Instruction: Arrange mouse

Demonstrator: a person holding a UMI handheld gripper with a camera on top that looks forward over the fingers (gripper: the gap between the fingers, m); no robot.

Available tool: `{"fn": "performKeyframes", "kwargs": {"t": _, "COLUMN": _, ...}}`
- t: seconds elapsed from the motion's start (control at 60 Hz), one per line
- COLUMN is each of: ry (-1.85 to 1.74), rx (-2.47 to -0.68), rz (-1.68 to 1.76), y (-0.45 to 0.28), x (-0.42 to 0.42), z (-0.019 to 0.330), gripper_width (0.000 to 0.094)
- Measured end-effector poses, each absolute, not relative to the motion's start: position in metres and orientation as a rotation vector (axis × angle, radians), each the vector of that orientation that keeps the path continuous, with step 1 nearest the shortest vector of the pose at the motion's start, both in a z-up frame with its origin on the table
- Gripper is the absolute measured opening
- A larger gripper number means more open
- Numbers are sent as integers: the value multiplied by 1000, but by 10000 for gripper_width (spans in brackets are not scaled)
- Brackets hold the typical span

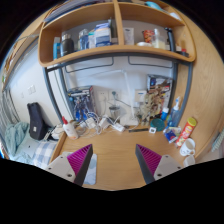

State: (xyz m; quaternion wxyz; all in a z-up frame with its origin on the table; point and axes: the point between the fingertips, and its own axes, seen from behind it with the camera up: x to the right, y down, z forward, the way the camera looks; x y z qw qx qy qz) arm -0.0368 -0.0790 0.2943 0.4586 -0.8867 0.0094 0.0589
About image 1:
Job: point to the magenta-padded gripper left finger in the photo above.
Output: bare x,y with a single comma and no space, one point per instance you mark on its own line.
61,166

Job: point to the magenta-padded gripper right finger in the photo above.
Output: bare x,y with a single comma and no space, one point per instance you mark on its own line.
166,166

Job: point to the light blue cloud mouse pad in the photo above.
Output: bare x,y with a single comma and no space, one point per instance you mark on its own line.
91,170

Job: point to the clear plastic cup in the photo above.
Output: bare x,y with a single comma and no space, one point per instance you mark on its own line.
189,161

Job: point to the bed with plaid sheet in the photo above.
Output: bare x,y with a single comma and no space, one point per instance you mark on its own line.
43,151

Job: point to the white mug with black print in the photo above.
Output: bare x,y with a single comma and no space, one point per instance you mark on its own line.
187,146

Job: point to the blue tissue pack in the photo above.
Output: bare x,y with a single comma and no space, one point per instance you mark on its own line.
171,134

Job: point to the white bottle with red cap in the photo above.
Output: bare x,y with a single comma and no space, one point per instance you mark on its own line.
70,130

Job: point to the small white desk clock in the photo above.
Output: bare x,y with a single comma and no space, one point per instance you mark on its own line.
152,130

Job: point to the red and yellow chips can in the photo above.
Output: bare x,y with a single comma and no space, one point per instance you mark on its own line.
186,131

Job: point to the green round container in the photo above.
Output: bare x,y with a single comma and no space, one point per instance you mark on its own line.
158,124

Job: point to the black ruler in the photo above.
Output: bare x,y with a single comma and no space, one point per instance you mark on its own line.
138,130

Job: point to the black backpack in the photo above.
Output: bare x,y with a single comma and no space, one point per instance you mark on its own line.
36,121

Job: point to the blue spray bottle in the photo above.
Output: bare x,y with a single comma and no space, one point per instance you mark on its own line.
175,115

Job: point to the blue tube with white cap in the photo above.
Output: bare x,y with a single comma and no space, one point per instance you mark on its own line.
165,114

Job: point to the teal blanket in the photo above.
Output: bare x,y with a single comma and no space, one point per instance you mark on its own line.
15,136

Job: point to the white charger block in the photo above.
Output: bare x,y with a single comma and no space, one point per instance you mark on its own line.
104,122

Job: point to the white power strip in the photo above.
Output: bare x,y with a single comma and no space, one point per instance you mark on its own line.
118,127

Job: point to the blue robot model box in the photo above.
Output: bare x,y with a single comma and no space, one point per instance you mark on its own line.
81,100

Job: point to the white desk lamp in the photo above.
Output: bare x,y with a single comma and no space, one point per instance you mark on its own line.
128,93

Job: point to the colourful poster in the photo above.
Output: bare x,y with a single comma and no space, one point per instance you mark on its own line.
163,81

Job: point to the wooden shelf unit with items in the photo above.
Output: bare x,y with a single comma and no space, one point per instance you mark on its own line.
116,50

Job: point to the grey metal frame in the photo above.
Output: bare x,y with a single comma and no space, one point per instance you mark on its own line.
50,90

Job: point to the white wall switch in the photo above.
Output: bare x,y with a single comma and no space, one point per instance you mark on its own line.
31,90

